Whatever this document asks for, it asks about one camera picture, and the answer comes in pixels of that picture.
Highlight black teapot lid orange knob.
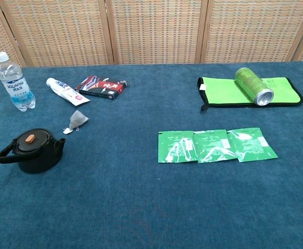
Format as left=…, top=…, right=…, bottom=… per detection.
left=15, top=129, right=52, bottom=153

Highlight black teapot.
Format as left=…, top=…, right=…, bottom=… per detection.
left=0, top=128, right=66, bottom=174

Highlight green tea sachet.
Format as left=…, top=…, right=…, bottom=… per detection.
left=226, top=127, right=279, bottom=163
left=194, top=129, right=239, bottom=164
left=158, top=130, right=199, bottom=164

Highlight black red printed box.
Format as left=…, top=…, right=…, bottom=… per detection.
left=74, top=75, right=131, bottom=101

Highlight grey pyramid tea bag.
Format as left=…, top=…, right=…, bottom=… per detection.
left=62, top=109, right=90, bottom=135

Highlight blue table cloth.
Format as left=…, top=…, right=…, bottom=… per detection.
left=0, top=61, right=303, bottom=249

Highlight green cloth black trim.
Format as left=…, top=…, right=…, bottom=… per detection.
left=197, top=76, right=303, bottom=112

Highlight white toothpaste tube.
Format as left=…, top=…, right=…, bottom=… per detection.
left=46, top=77, right=91, bottom=106

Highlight woven wicker folding screen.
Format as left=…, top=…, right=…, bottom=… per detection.
left=0, top=0, right=303, bottom=70

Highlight green drink can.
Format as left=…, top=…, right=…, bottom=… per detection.
left=235, top=67, right=274, bottom=106

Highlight clear Aquafina water bottle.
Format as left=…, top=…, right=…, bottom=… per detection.
left=0, top=51, right=37, bottom=113

